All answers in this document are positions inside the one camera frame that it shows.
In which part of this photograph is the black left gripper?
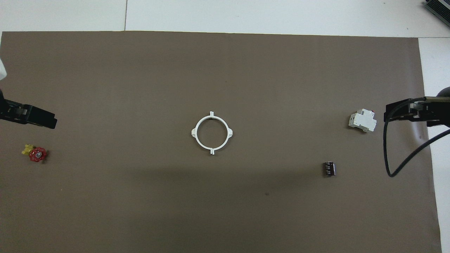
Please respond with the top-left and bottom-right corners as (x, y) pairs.
(0, 99), (58, 129)

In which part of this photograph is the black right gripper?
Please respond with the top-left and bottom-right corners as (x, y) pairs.
(384, 97), (443, 127)

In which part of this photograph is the white half pipe clamp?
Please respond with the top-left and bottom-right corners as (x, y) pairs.
(191, 111), (214, 155)
(210, 111), (233, 155)

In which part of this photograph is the white circuit breaker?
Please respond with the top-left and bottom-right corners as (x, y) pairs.
(348, 109), (377, 133)

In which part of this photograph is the grey ribbed device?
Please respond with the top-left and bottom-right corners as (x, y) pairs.
(423, 0), (450, 19)

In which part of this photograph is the brown table mat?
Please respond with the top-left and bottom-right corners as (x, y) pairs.
(0, 31), (443, 253)

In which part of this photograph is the red-handled yellow valve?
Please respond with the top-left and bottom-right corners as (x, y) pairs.
(21, 143), (47, 163)

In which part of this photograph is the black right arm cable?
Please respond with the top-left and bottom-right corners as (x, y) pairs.
(383, 98), (450, 177)

